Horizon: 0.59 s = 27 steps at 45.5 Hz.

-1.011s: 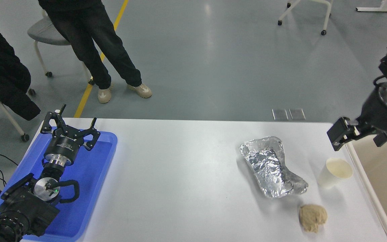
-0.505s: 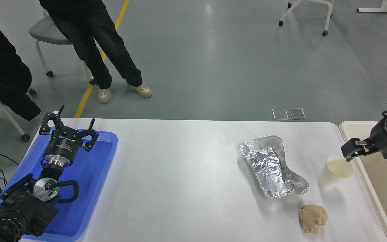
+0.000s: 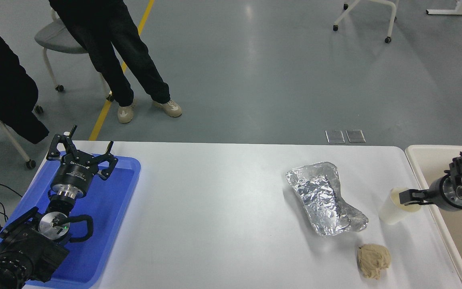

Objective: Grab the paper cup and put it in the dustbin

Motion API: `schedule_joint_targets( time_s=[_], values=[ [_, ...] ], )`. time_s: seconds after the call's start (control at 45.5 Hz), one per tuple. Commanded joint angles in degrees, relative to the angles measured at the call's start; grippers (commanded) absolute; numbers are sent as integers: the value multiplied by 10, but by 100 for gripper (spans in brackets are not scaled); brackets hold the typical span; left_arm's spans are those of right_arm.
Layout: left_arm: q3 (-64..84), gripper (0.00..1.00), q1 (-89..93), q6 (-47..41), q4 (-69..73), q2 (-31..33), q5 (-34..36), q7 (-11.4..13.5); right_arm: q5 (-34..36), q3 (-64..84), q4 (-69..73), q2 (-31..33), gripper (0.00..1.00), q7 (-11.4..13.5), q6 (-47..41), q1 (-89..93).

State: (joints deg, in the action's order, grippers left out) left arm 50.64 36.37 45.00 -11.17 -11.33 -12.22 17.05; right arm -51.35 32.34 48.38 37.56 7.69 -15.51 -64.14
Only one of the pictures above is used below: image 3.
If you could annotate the white desk foot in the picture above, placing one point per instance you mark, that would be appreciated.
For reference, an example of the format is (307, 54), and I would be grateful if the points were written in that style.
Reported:
(455, 11)

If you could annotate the white chair base with casters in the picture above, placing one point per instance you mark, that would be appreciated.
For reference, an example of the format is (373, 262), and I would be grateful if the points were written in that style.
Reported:
(392, 16)

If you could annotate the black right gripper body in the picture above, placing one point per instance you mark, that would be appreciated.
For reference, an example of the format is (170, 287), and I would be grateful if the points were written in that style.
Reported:
(437, 194)

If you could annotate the seated person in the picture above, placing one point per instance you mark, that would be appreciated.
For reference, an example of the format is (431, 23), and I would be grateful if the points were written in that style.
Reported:
(2, 88)

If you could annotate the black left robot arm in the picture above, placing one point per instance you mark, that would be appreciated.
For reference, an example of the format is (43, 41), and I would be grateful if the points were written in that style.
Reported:
(26, 249)

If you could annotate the tan paper ball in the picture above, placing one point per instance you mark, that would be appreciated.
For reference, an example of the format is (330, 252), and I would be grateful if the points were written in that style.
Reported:
(373, 261)

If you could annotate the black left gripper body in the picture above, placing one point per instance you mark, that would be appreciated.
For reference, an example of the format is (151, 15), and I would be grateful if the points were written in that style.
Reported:
(74, 173)

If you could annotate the standing person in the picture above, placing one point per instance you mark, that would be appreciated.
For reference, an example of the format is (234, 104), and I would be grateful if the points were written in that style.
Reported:
(110, 48)

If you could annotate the white leg wheeled chair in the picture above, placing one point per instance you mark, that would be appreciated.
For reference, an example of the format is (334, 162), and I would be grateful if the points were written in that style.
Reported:
(14, 144)

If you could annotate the grey seat wheeled chair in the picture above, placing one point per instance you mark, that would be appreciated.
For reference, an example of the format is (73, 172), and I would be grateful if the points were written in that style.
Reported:
(56, 40)

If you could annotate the silver foil tray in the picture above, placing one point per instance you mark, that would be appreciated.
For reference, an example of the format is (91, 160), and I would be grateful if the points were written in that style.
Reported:
(319, 200)

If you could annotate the blue plastic tray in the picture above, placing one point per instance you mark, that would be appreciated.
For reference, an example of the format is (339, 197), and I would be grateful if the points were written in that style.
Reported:
(110, 224)

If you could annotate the silver floor socket plate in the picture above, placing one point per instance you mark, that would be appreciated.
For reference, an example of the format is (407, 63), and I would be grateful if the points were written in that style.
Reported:
(335, 136)
(355, 136)

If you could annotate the pale paper cup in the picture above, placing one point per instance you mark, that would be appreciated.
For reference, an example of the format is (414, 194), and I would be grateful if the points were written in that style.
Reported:
(391, 212)

